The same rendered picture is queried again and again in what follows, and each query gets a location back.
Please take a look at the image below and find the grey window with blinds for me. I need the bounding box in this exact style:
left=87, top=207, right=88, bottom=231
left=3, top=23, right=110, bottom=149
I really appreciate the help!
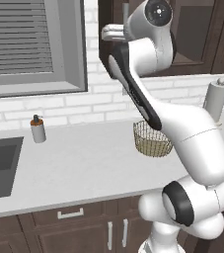
left=0, top=0, right=89, bottom=100

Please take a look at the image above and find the dark brown lower cabinet door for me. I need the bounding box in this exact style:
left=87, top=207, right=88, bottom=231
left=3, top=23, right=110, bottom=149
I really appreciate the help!
left=34, top=217, right=118, bottom=253
left=116, top=213, right=156, bottom=253
left=0, top=214, right=33, bottom=253

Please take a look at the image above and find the grey upper cabinet door handle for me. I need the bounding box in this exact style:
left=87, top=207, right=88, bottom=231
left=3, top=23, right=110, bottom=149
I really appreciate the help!
left=121, top=0, right=130, bottom=25

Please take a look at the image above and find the tan wire basket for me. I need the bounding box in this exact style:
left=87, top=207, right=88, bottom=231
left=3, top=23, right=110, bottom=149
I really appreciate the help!
left=132, top=120, right=175, bottom=158

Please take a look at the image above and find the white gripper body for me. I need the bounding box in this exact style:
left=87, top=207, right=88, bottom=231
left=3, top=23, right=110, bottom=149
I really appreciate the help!
left=101, top=23, right=129, bottom=42

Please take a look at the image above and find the dark grey sink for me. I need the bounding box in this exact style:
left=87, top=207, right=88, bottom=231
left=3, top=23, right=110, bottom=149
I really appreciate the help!
left=0, top=136, right=25, bottom=201

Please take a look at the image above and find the white lower cabinet door handle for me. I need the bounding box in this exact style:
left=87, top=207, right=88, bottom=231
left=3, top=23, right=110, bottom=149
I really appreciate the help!
left=121, top=217, right=129, bottom=248
left=107, top=220, right=114, bottom=252

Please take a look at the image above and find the grey soap dispenser orange collar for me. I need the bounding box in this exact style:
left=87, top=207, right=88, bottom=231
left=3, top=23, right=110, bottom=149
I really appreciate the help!
left=30, top=114, right=47, bottom=144

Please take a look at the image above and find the grey paper towel roll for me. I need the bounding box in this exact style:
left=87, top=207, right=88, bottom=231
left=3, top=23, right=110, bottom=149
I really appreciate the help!
left=202, top=77, right=224, bottom=126

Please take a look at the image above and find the dark brown drawer front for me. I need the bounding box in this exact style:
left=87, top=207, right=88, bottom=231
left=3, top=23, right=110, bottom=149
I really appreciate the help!
left=31, top=200, right=108, bottom=228

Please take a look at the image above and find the white drawer handle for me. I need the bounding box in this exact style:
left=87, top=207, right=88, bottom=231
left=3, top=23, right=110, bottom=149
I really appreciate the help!
left=56, top=207, right=85, bottom=220

